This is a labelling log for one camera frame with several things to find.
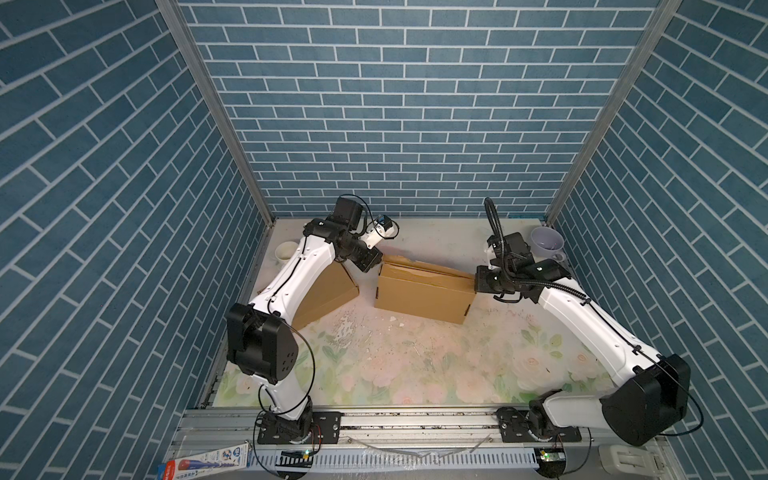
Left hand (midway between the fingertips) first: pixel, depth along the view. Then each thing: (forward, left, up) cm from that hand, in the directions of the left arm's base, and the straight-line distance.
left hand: (378, 257), depth 83 cm
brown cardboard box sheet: (-8, -13, -5) cm, 16 cm away
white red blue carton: (-45, +40, -20) cm, 64 cm away
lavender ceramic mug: (+18, -62, -15) cm, 66 cm away
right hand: (-6, -26, -1) cm, 27 cm away
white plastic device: (-47, -59, -17) cm, 77 cm away
